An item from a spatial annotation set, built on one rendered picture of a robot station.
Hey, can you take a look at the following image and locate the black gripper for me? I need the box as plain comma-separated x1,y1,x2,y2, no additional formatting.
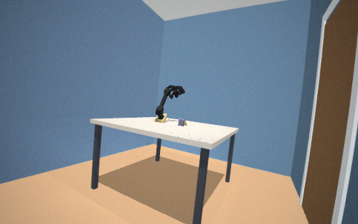
169,88,177,99

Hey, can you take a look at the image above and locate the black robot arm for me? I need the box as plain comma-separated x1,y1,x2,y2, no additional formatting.
156,85,185,120

